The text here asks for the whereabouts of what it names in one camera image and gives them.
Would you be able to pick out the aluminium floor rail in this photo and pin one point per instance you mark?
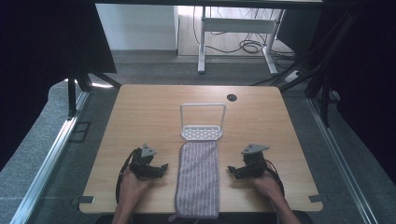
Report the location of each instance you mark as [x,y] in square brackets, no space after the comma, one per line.
[339,158]
[46,161]

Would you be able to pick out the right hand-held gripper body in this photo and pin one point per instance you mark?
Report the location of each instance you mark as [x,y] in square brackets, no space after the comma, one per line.
[253,160]

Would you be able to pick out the striped grey towel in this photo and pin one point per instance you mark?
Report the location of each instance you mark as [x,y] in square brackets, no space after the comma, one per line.
[197,180]

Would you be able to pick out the black metal stand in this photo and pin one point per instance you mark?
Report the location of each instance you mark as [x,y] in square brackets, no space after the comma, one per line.
[77,90]
[314,71]

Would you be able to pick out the person's left hand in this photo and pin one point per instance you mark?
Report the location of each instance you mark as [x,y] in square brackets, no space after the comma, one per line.
[132,186]

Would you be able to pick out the black curtain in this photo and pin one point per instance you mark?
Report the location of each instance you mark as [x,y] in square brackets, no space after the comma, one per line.
[37,62]
[361,77]

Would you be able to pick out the white desk frame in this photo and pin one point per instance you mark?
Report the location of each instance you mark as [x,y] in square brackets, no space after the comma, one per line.
[236,25]

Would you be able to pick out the person's right hand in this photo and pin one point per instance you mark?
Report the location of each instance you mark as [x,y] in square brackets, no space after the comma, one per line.
[267,186]

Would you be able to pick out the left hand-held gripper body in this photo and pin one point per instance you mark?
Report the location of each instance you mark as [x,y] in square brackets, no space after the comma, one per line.
[141,160]

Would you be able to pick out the white towel rack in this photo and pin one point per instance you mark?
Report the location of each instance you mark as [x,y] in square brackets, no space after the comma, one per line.
[201,132]

